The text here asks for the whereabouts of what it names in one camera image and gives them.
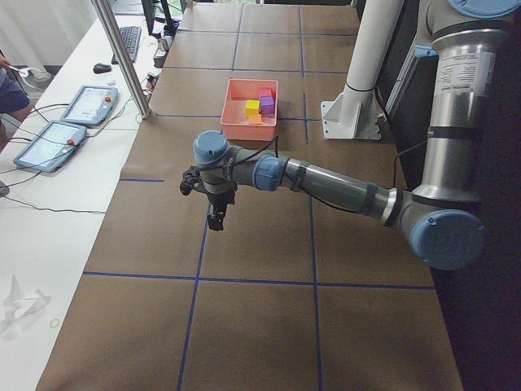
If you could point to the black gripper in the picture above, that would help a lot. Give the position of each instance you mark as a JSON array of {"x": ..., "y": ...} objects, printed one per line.
[{"x": 220, "y": 198}]

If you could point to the aluminium frame post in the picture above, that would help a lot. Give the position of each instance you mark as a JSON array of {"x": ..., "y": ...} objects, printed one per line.
[{"x": 108, "y": 21}]

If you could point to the teach pendant tablet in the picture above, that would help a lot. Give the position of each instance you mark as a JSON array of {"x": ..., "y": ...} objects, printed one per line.
[
  {"x": 52, "y": 147},
  {"x": 91, "y": 105}
]

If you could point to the pink plastic bin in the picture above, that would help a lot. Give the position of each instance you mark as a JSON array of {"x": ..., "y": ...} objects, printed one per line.
[{"x": 233, "y": 120}]

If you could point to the orange foam block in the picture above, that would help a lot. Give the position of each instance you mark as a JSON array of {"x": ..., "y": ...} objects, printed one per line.
[{"x": 255, "y": 119}]

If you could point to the black computer mouse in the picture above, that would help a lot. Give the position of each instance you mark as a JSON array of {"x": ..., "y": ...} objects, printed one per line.
[{"x": 101, "y": 68}]

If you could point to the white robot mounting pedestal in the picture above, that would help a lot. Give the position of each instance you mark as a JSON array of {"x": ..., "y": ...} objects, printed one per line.
[{"x": 353, "y": 114}]

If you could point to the purple foam block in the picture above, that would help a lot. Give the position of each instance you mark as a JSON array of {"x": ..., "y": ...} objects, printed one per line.
[{"x": 267, "y": 105}]

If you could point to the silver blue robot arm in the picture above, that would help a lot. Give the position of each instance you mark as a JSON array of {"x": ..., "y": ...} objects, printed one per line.
[{"x": 439, "y": 217}]

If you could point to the person in blue shorts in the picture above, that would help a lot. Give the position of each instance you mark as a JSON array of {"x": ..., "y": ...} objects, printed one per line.
[{"x": 14, "y": 102}]

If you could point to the lower teach pendant tablet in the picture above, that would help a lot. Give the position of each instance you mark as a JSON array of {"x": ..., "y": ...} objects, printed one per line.
[{"x": 52, "y": 147}]

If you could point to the crumpled white paper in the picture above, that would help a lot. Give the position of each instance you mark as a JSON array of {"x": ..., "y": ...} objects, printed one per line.
[{"x": 19, "y": 305}]

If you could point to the red foam block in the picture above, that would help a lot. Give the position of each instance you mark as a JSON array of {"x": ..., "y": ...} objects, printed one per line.
[{"x": 264, "y": 92}]

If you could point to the upper teach pendant tablet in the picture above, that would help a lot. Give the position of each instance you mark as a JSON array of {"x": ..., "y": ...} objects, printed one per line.
[{"x": 91, "y": 105}]

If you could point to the black keyboard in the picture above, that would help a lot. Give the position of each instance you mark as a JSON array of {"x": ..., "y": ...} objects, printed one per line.
[{"x": 131, "y": 38}]

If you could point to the yellow foam block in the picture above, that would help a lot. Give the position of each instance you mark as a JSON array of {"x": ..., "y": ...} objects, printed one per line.
[{"x": 252, "y": 107}]

